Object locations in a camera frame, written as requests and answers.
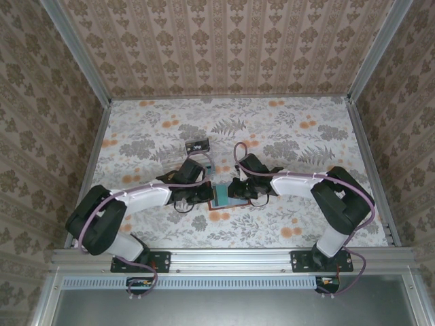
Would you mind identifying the black VIP card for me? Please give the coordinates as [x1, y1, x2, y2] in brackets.
[185, 139, 211, 154]

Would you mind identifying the slotted white cable duct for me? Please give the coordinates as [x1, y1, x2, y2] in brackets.
[63, 275, 319, 290]

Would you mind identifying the brown leather card holder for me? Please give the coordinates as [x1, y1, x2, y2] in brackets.
[207, 183, 254, 212]

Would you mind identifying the thin aluminium table rail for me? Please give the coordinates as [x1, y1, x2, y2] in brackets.
[110, 96, 351, 102]

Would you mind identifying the right wrist black cable loop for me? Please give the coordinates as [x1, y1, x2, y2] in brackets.
[249, 194, 270, 208]

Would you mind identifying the floral patterned table covering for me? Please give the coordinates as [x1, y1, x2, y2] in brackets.
[73, 96, 390, 251]

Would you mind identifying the black connector board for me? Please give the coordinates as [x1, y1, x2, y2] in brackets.
[314, 275, 341, 295]
[126, 276, 158, 295]

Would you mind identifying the left wrist black cable loop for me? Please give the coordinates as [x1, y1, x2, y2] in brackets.
[173, 200, 195, 214]

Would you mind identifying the wide aluminium mounting rail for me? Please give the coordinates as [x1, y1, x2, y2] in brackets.
[50, 247, 418, 274]

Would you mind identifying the slanted aluminium frame post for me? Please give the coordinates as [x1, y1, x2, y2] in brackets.
[346, 0, 414, 103]
[40, 0, 113, 107]

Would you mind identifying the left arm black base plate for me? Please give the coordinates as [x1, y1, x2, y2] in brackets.
[110, 250, 171, 274]

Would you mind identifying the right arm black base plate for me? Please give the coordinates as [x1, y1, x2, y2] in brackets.
[290, 250, 354, 274]

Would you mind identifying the short aluminium frame leg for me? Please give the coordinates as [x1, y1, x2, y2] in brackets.
[402, 268, 425, 326]
[29, 268, 64, 326]

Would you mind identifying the teal card with white print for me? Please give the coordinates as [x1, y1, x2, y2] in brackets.
[213, 185, 229, 207]

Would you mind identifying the grey metal panel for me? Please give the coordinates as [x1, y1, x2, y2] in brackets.
[50, 288, 421, 326]

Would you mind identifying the wrist black cable loop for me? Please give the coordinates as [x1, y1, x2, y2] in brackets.
[249, 194, 270, 208]
[173, 200, 195, 214]

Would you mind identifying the aluminium table side rail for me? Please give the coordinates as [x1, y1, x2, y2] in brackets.
[346, 97, 402, 248]
[63, 100, 114, 249]

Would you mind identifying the clear acrylic card organizer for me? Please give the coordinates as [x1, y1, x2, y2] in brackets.
[161, 139, 215, 177]

